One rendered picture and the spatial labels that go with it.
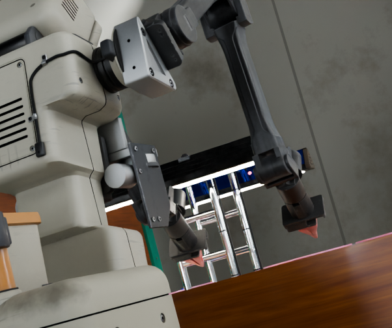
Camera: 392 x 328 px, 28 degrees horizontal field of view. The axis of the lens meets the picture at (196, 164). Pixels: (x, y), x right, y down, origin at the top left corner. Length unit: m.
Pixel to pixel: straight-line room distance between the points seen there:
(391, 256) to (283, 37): 2.88
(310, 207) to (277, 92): 2.62
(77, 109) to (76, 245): 0.23
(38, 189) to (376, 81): 3.09
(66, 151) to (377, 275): 0.73
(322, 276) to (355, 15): 2.80
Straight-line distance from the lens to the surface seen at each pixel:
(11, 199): 2.43
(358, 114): 4.31
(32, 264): 1.13
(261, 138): 1.77
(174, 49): 1.38
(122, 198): 2.19
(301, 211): 1.85
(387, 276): 1.72
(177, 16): 1.48
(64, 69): 1.34
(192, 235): 2.03
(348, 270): 1.73
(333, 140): 4.33
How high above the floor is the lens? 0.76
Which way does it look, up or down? 9 degrees up
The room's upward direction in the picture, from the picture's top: 15 degrees counter-clockwise
